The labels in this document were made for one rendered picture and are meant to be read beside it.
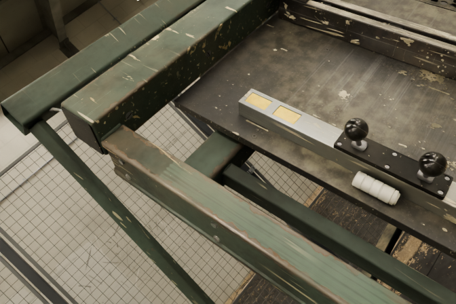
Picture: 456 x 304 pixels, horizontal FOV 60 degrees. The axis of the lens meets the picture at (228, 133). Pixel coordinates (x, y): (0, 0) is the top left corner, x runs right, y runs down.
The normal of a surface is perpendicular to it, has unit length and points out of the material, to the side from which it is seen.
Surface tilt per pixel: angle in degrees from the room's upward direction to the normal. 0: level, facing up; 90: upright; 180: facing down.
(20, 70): 90
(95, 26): 90
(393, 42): 90
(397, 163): 58
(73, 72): 90
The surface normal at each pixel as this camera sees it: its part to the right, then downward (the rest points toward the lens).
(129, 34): 0.37, -0.33
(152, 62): -0.06, -0.66
